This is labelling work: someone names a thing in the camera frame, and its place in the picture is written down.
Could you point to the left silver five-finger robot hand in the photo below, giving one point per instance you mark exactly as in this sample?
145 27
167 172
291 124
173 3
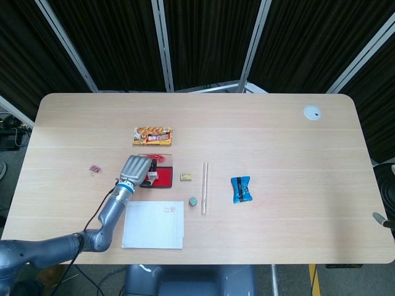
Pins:
135 168

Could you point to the right five-finger robot hand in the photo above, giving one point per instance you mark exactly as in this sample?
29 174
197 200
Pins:
384 222

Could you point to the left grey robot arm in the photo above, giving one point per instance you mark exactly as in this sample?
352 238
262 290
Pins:
108 216

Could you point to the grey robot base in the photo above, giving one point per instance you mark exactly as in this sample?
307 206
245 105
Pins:
191 280

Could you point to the red ink pad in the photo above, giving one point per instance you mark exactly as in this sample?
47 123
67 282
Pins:
165 177

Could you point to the orange snack box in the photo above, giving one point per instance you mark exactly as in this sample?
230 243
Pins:
152 136

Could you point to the pink binder clips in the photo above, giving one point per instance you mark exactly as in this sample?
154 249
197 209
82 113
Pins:
95 169

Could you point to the small yellow eraser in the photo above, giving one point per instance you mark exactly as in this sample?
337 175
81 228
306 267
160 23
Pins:
186 176

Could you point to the black under-table control box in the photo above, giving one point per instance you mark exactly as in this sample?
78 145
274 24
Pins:
344 265

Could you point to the white lined paper sheet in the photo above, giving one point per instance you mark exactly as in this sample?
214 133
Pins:
152 226

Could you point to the small teal cap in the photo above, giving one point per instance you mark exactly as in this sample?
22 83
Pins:
193 202

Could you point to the clear plastic ruler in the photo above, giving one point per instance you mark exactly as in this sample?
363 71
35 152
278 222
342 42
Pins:
204 188

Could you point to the blue snack packet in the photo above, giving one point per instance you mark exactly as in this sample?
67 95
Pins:
242 189

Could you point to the white table leg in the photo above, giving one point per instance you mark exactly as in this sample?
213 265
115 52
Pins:
274 280

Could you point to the white screen base frame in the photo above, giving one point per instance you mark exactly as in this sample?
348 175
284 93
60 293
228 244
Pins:
216 87

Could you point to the white screen frame post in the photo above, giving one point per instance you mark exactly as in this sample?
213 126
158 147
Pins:
254 46
66 44
163 46
15 110
361 58

